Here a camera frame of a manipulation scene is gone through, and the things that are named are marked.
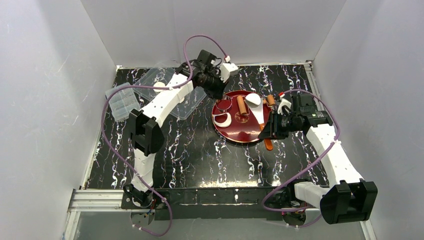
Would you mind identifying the metal spatula wooden handle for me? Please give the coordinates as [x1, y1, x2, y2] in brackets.
[247, 103, 273, 151]

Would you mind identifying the wooden double-ended rolling pin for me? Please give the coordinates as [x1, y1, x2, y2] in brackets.
[236, 93, 276, 117]

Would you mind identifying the metal ring cutter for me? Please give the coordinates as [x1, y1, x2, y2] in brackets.
[215, 95, 233, 113]

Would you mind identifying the red round tray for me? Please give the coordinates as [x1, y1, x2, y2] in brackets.
[211, 90, 261, 144]

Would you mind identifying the clear plastic tray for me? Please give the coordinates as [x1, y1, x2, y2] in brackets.
[133, 67, 207, 120]

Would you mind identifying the white dough piece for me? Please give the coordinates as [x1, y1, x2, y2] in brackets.
[212, 112, 232, 128]

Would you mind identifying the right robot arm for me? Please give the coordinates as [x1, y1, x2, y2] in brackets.
[259, 93, 378, 225]

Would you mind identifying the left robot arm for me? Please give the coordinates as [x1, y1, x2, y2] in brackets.
[123, 50, 239, 208]

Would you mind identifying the clear plastic compartment box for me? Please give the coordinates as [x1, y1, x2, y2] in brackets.
[108, 88, 141, 122]

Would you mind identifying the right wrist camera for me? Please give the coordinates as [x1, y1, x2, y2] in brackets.
[277, 92, 292, 116]

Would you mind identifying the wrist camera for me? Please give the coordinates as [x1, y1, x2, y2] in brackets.
[277, 92, 292, 116]
[219, 55, 239, 83]

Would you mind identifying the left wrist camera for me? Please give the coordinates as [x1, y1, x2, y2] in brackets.
[219, 55, 239, 83]

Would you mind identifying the aluminium frame rail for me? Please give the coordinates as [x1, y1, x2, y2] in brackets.
[62, 188, 376, 240]

